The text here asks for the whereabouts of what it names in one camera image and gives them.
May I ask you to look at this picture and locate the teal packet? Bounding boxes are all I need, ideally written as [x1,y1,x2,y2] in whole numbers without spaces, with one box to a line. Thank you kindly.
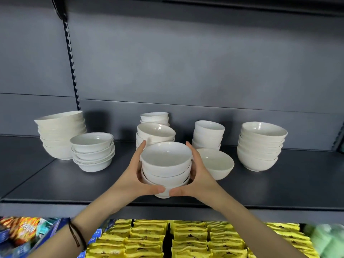
[36,219,54,239]

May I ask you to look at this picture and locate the orange snack packet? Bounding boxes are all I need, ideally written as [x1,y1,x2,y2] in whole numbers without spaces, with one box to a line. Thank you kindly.
[12,217,41,246]

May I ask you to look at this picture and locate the large grey metal back panel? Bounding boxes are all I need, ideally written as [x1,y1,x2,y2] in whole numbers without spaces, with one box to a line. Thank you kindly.
[67,2,344,115]
[0,0,76,97]

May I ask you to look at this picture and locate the person's left hand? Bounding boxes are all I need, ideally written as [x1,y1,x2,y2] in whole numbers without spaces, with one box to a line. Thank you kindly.
[106,140,165,211]

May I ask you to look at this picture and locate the group of white bowls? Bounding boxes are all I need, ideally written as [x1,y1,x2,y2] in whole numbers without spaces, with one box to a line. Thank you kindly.
[80,99,336,151]
[39,131,115,173]

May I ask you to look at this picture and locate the person's right hand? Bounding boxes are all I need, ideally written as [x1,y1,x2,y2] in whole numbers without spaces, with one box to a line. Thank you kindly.
[169,141,229,210]

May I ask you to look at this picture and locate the brown snack packet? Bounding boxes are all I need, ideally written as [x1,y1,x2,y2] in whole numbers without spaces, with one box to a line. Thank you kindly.
[0,217,16,231]

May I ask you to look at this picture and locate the cream ceramic bowl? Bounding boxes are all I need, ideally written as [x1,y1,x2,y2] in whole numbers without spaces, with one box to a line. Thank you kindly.
[34,110,84,125]
[36,119,85,131]
[37,125,86,136]

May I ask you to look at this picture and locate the row of blue boxes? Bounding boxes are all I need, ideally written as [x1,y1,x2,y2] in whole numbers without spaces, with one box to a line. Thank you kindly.
[0,217,116,258]

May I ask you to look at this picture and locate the narrow grey metal back panel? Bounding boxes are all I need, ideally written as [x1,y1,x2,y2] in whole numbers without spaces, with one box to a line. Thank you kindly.
[0,92,81,137]

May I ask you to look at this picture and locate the person's left forearm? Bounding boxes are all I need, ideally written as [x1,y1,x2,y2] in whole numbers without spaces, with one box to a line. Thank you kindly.
[28,196,127,258]

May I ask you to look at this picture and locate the green packets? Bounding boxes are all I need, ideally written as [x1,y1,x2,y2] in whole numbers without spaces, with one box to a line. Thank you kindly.
[309,224,344,258]

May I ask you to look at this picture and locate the yellow packets shelf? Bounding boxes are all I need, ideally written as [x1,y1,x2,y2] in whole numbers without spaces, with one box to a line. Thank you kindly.
[86,219,320,258]

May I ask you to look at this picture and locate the black cord bracelet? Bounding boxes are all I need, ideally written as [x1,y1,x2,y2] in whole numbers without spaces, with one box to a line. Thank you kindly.
[68,219,87,251]

